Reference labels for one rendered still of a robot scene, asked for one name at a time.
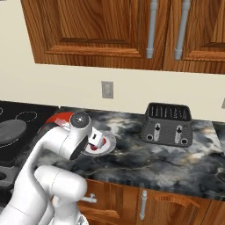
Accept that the dark grey toaster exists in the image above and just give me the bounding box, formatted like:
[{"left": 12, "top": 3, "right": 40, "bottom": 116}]
[{"left": 140, "top": 102, "right": 194, "bottom": 148}]

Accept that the wooden base cupboard door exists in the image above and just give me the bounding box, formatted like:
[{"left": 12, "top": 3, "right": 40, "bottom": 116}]
[
  {"left": 201, "top": 199, "right": 225, "bottom": 225},
  {"left": 76, "top": 178, "right": 141, "bottom": 225},
  {"left": 136, "top": 188, "right": 213, "bottom": 225}
]

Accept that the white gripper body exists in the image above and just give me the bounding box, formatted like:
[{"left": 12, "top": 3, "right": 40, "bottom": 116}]
[{"left": 88, "top": 140, "right": 105, "bottom": 150}]

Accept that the wooden wall cupboard door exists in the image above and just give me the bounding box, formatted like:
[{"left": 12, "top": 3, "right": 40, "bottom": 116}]
[
  {"left": 162, "top": 0, "right": 225, "bottom": 75},
  {"left": 19, "top": 0, "right": 172, "bottom": 71}
]

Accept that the dark grey round pan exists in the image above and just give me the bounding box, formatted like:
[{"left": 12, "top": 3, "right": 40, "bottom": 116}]
[{"left": 0, "top": 119, "right": 28, "bottom": 146}]

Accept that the grey base cupboard handle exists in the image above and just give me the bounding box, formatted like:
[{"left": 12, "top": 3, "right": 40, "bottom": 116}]
[
  {"left": 139, "top": 189, "right": 149, "bottom": 221},
  {"left": 80, "top": 192, "right": 98, "bottom": 205}
]

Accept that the red bowl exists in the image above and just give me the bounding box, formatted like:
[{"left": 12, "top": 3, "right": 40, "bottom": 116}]
[{"left": 45, "top": 111, "right": 77, "bottom": 129}]

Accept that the grey cupboard door handle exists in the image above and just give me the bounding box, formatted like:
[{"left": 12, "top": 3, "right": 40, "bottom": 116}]
[
  {"left": 174, "top": 0, "right": 192, "bottom": 62},
  {"left": 145, "top": 0, "right": 159, "bottom": 60}
]

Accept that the black hob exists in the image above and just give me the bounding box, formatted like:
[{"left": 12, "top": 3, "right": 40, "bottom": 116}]
[{"left": 0, "top": 100, "right": 60, "bottom": 206}]

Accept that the grey round plate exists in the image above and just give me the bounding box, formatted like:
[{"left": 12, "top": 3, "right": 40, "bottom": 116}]
[{"left": 81, "top": 133, "right": 118, "bottom": 158}]

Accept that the red raw steak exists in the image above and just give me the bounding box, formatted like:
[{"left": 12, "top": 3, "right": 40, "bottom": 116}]
[{"left": 90, "top": 137, "right": 107, "bottom": 151}]

